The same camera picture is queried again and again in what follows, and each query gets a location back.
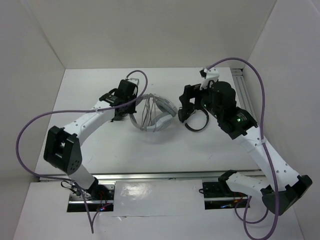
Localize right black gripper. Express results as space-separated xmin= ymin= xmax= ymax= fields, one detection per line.
xmin=178 ymin=83 xmax=222 ymax=119

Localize grey white headphones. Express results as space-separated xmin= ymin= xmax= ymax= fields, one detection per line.
xmin=129 ymin=93 xmax=178 ymax=133

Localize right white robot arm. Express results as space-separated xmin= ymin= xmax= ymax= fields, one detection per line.
xmin=178 ymin=81 xmax=313 ymax=216

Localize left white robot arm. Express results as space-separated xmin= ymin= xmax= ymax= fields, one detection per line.
xmin=43 ymin=79 xmax=138 ymax=200

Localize right black headphones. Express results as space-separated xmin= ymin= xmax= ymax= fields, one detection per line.
xmin=178 ymin=101 xmax=210 ymax=133

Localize black headphones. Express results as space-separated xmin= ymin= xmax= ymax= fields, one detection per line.
xmin=178 ymin=101 xmax=210 ymax=133
xmin=110 ymin=109 xmax=128 ymax=123

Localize left black headphones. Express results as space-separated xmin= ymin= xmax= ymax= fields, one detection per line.
xmin=110 ymin=109 xmax=128 ymax=123

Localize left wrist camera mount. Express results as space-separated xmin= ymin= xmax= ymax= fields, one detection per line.
xmin=127 ymin=77 xmax=140 ymax=86

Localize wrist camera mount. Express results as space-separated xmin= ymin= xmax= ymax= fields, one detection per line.
xmin=199 ymin=66 xmax=220 ymax=90
xmin=127 ymin=77 xmax=140 ymax=86

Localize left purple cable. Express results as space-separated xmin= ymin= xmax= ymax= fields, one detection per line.
xmin=15 ymin=69 xmax=148 ymax=235

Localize purple cable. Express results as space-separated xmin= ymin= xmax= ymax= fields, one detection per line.
xmin=204 ymin=57 xmax=280 ymax=238
xmin=15 ymin=69 xmax=148 ymax=235

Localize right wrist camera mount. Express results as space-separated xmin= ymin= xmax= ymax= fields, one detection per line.
xmin=199 ymin=66 xmax=220 ymax=90

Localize aluminium mounting rail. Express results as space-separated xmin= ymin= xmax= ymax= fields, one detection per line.
xmin=92 ymin=169 xmax=266 ymax=182

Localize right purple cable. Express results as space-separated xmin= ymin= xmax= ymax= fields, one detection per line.
xmin=204 ymin=57 xmax=280 ymax=238

